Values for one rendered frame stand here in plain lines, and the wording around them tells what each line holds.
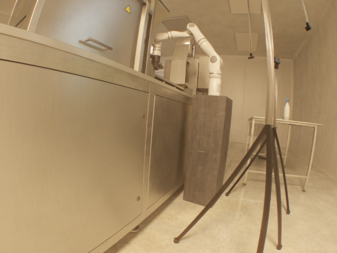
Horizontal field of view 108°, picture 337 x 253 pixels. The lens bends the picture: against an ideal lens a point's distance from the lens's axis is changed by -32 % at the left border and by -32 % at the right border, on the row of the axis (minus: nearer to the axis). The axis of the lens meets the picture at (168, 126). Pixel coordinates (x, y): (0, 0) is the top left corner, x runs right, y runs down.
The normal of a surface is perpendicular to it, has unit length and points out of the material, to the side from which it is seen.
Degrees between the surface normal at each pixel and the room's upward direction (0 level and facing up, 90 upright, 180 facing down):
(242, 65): 90
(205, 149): 90
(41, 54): 90
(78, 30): 90
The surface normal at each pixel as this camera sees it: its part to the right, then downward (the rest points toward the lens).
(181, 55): -0.35, -0.29
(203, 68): -0.40, 0.03
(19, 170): 0.91, 0.11
